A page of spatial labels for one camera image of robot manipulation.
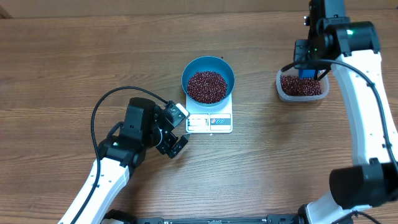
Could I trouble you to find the blue plastic measuring scoop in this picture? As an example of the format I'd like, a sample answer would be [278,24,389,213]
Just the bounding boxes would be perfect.
[298,70,318,79]

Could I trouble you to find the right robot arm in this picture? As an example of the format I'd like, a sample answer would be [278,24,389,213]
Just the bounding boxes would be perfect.
[293,0,397,223]

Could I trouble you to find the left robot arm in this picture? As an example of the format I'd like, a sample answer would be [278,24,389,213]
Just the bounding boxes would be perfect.
[60,98,189,223]

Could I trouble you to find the white digital kitchen scale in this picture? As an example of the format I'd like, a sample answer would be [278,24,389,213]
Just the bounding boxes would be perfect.
[185,94,233,134]

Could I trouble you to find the teal round bowl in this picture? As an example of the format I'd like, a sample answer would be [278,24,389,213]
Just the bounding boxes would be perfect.
[182,56,236,106]

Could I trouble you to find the clear plastic food container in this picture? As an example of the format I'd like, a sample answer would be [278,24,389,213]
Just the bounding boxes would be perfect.
[275,68,330,103]

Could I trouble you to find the red adzuki beans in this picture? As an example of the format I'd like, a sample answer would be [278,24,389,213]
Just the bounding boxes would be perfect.
[187,71,322,104]

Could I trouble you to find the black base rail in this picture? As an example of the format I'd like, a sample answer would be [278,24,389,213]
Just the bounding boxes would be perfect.
[101,209,305,224]

